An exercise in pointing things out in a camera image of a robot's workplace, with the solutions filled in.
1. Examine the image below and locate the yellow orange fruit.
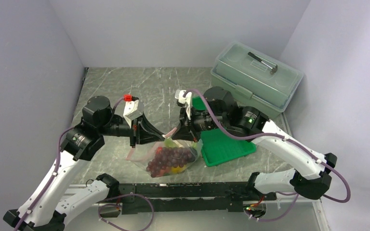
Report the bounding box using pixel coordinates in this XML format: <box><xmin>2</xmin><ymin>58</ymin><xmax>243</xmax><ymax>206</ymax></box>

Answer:
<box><xmin>169</xmin><ymin>165</ymin><xmax>187</xmax><ymax>175</ymax></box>

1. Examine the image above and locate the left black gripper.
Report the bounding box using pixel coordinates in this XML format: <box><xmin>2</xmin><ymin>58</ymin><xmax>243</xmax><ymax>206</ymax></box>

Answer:
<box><xmin>98</xmin><ymin>111</ymin><xmax>164</xmax><ymax>148</ymax></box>

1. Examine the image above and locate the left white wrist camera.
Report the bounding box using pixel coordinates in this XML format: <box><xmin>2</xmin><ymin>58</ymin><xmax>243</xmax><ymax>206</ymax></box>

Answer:
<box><xmin>123</xmin><ymin>94</ymin><xmax>144</xmax><ymax>128</ymax></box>

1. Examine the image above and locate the pale green lidded storage box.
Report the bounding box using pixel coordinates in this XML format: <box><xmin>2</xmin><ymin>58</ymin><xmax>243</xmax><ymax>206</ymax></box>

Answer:
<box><xmin>211</xmin><ymin>41</ymin><xmax>304</xmax><ymax>119</ymax></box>

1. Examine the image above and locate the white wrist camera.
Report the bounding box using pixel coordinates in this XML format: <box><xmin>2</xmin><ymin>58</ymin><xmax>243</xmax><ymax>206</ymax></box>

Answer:
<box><xmin>175</xmin><ymin>89</ymin><xmax>193</xmax><ymax>120</ymax></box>
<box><xmin>123</xmin><ymin>94</ymin><xmax>144</xmax><ymax>128</ymax></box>

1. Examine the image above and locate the green plastic tray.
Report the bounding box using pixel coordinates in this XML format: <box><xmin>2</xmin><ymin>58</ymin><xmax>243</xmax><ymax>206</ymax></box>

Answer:
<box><xmin>191</xmin><ymin>95</ymin><xmax>257</xmax><ymax>167</ymax></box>

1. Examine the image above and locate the purple grape bunch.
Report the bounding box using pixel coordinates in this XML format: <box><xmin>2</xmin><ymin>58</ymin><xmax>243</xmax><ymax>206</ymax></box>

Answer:
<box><xmin>145</xmin><ymin>147</ymin><xmax>198</xmax><ymax>178</ymax></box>

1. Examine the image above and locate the clear zip top bag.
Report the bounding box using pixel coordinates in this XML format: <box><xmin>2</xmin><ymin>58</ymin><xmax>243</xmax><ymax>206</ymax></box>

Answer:
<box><xmin>125</xmin><ymin>129</ymin><xmax>203</xmax><ymax>178</ymax></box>

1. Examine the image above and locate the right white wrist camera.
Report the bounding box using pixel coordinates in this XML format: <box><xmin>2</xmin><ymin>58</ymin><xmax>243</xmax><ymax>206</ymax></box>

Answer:
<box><xmin>175</xmin><ymin>89</ymin><xmax>193</xmax><ymax>120</ymax></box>

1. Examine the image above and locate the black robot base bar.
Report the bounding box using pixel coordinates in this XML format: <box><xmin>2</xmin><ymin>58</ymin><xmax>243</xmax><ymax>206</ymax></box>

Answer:
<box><xmin>104</xmin><ymin>182</ymin><xmax>277</xmax><ymax>215</ymax></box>

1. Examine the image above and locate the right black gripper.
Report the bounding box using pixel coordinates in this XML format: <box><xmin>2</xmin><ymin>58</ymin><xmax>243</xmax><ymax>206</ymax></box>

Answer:
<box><xmin>172</xmin><ymin>103</ymin><xmax>229</xmax><ymax>142</ymax></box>

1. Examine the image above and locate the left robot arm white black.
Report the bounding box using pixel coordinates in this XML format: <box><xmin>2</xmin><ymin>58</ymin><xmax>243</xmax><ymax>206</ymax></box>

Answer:
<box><xmin>3</xmin><ymin>95</ymin><xmax>165</xmax><ymax>231</ymax></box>

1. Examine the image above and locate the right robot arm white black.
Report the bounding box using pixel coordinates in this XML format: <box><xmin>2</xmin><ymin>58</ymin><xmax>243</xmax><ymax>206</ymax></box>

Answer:
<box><xmin>172</xmin><ymin>87</ymin><xmax>337</xmax><ymax>200</ymax></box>

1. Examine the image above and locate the aluminium frame rail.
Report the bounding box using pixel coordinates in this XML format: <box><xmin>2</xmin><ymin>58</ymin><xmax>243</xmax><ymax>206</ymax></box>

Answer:
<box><xmin>31</xmin><ymin>115</ymin><xmax>329</xmax><ymax>231</ymax></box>

